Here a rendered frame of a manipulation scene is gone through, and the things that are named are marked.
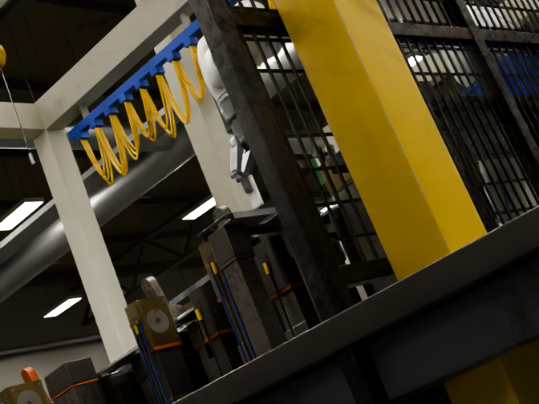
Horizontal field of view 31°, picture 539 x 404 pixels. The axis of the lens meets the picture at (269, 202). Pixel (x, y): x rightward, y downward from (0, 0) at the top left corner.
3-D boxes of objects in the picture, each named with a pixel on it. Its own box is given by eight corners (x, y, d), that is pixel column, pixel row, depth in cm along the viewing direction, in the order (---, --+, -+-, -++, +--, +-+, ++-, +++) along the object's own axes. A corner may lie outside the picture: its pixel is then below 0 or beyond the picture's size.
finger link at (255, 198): (252, 174, 207) (249, 174, 206) (264, 204, 205) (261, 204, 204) (244, 180, 209) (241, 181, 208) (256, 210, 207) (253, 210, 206)
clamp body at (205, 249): (245, 413, 190) (184, 251, 199) (288, 399, 198) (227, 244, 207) (265, 401, 185) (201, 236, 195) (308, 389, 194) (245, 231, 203)
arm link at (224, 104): (262, 85, 218) (273, 108, 216) (239, 106, 224) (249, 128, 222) (233, 85, 211) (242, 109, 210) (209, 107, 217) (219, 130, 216)
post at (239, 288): (265, 389, 167) (206, 236, 174) (285, 382, 170) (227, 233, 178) (283, 379, 163) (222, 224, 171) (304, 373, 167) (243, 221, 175)
